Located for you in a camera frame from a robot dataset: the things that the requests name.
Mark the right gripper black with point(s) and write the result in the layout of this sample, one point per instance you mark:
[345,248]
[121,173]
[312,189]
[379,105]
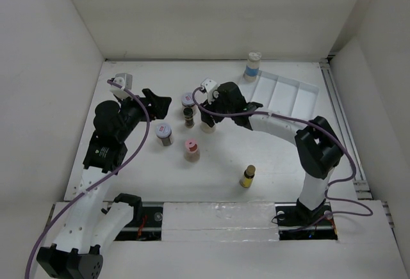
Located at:
[208,119]

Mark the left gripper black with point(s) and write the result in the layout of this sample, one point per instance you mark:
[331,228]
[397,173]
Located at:
[157,105]

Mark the black-nozzle white powder bottle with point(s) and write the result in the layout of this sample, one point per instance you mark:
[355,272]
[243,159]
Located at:
[208,125]

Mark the small black-cap spice bottle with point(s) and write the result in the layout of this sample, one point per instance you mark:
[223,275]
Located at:
[188,117]

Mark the brown jar grey lid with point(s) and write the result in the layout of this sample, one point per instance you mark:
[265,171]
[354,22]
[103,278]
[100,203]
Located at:
[187,100]

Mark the pink-lid spice bottle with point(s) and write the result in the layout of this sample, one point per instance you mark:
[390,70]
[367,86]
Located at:
[191,153]

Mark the blue-label white spice bottle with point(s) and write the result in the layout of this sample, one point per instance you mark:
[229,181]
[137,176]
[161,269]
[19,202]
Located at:
[252,67]

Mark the white divided organizer tray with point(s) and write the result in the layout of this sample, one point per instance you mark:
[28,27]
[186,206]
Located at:
[281,95]

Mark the yellow-label brown small bottle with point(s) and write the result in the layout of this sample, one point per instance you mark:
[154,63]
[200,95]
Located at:
[248,176]

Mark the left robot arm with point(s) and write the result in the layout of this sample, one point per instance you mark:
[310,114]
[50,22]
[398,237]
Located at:
[77,251]

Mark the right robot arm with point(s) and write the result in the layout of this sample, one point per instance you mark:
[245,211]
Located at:
[318,147]

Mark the dark jar red-label lid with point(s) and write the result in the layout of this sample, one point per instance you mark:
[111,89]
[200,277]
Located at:
[163,132]

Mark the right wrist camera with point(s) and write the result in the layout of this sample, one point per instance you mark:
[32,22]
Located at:
[209,86]

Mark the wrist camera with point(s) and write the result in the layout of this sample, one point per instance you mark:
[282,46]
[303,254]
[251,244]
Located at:
[124,81]
[209,86]

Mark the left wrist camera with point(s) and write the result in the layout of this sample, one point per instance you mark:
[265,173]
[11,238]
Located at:
[124,81]

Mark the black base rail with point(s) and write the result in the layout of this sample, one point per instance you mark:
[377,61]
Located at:
[226,222]

